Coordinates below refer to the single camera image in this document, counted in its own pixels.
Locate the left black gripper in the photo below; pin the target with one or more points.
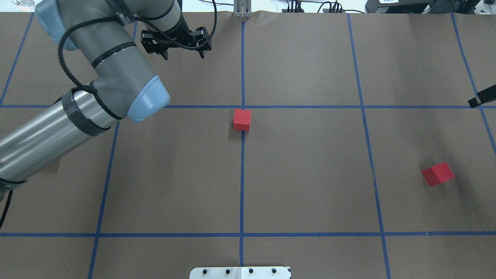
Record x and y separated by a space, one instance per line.
183 34

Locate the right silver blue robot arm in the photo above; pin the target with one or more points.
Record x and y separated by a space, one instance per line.
484 96

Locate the brown paper table cover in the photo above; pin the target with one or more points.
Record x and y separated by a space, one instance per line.
346 111

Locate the aluminium frame post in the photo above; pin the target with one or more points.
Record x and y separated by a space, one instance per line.
242 9

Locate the white pedestal column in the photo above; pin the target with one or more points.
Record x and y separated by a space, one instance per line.
254 272

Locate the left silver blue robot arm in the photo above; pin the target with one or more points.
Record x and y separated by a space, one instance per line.
112 80

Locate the red cube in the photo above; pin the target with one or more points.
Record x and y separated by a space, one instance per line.
438 174
242 120

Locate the black box with label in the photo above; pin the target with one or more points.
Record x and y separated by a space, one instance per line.
396 6

